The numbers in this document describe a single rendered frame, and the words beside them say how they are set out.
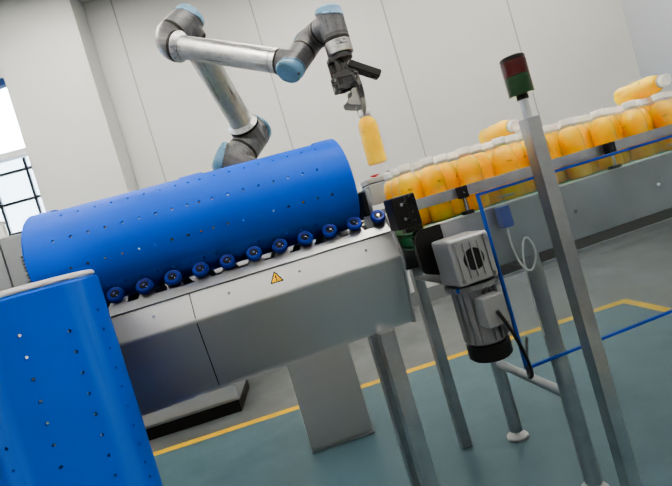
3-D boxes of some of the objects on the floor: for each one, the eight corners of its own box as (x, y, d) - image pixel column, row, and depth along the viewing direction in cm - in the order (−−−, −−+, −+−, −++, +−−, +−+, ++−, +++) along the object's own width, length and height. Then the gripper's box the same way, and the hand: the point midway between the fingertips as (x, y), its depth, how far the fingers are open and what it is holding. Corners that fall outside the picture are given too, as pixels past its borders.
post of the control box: (459, 444, 185) (388, 201, 182) (468, 441, 186) (397, 198, 183) (463, 449, 181) (391, 200, 178) (472, 445, 182) (401, 197, 179)
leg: (413, 501, 159) (361, 324, 157) (429, 494, 160) (377, 319, 158) (419, 510, 153) (366, 327, 151) (435, 503, 154) (382, 321, 152)
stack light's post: (629, 520, 125) (517, 121, 122) (641, 514, 126) (530, 118, 122) (641, 529, 121) (526, 117, 118) (654, 523, 122) (539, 113, 118)
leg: (429, 525, 145) (373, 332, 143) (446, 517, 146) (390, 326, 144) (437, 536, 139) (378, 335, 138) (454, 528, 141) (396, 329, 139)
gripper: (324, 65, 162) (341, 125, 163) (330, 52, 151) (348, 116, 152) (347, 60, 164) (364, 119, 165) (355, 46, 153) (373, 110, 154)
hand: (363, 112), depth 159 cm, fingers closed on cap, 4 cm apart
